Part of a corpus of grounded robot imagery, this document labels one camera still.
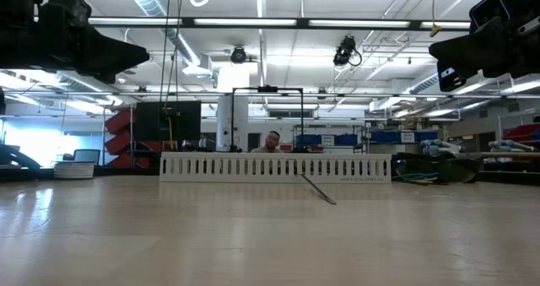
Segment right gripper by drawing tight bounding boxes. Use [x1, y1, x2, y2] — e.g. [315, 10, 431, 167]
[428, 0, 540, 94]

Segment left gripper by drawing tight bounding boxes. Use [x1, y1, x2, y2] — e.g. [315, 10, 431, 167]
[0, 0, 152, 85]

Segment coloured wires bundle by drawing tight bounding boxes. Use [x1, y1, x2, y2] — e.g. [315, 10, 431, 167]
[392, 171, 440, 181]

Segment green cable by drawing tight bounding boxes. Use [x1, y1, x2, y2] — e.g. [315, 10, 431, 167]
[394, 174, 449, 186]

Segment white slotted cable raceway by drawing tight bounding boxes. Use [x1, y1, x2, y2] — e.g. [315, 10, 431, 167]
[159, 152, 393, 185]

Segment yellow hanging tag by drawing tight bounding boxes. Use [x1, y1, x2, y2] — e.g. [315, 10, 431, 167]
[429, 0, 442, 39]

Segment black monitor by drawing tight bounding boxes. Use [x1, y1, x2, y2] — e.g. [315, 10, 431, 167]
[134, 100, 203, 143]

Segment pale material roll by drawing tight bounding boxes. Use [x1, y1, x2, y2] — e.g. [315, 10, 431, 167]
[487, 139, 529, 154]
[419, 138, 462, 155]

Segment grey monitor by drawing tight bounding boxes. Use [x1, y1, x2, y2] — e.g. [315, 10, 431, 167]
[62, 148, 101, 166]

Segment brown wooden bench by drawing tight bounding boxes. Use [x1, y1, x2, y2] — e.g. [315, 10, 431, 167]
[475, 151, 540, 160]

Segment dark safety glasses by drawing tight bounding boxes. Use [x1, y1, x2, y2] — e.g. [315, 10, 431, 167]
[391, 153, 481, 184]

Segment blue bin shelf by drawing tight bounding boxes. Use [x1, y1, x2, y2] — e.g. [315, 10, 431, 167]
[294, 128, 440, 154]

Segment overhead light bar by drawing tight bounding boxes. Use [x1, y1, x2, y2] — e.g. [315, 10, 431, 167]
[86, 15, 473, 31]

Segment white pillar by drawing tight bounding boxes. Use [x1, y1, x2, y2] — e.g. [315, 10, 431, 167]
[216, 94, 250, 153]

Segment person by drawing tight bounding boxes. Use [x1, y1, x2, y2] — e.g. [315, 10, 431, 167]
[250, 130, 284, 154]

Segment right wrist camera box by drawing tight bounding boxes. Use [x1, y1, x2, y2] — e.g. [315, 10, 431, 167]
[467, 0, 512, 30]

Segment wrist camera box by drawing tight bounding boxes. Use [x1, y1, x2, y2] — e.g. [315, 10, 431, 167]
[35, 0, 93, 30]
[467, 0, 512, 30]

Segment black hanging cable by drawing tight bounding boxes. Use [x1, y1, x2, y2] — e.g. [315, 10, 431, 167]
[158, 0, 173, 105]

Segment silver ventilation duct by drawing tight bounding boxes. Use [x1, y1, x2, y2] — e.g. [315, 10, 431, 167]
[402, 73, 540, 96]
[121, 0, 203, 67]

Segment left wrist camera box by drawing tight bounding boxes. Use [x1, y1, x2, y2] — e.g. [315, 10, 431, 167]
[35, 0, 93, 30]

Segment black ceiling camera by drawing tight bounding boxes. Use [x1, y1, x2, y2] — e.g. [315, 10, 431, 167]
[332, 35, 364, 67]
[229, 45, 249, 65]

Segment black cable hoses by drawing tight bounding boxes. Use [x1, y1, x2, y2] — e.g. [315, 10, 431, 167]
[0, 143, 42, 171]

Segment black station frame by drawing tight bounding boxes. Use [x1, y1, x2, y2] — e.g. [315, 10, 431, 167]
[229, 84, 305, 153]

